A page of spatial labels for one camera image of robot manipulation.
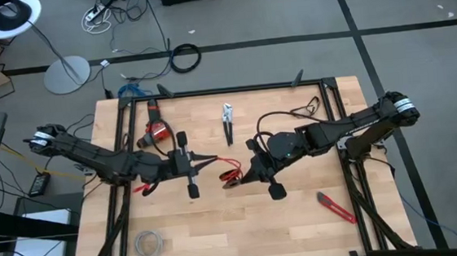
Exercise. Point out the white box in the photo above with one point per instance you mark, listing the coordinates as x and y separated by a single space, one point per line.
38 253

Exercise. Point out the red utility knife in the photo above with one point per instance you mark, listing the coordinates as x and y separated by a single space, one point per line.
337 209

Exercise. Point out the black headset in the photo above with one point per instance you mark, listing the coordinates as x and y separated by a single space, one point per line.
5 20

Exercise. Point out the black pointed frame bracket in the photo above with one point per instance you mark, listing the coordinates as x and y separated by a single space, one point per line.
165 91
297 78

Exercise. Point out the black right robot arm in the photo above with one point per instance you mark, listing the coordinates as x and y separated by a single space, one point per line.
335 129

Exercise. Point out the white round pedestal table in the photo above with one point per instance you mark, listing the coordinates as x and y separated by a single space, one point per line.
36 8

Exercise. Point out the black aluminium table frame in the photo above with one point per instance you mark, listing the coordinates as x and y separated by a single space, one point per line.
229 90

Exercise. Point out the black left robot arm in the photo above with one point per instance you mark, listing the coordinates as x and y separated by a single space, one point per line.
91 155

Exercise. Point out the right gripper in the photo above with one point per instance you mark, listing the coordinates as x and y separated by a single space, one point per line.
265 170

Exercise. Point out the white power strip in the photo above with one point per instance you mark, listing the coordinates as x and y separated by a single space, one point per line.
94 12

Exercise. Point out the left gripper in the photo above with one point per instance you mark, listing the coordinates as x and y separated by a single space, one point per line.
180 166

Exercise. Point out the grey cloth bundle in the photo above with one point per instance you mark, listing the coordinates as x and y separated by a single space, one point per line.
306 109

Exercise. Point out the black power adapter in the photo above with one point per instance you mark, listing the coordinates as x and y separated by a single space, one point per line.
39 184

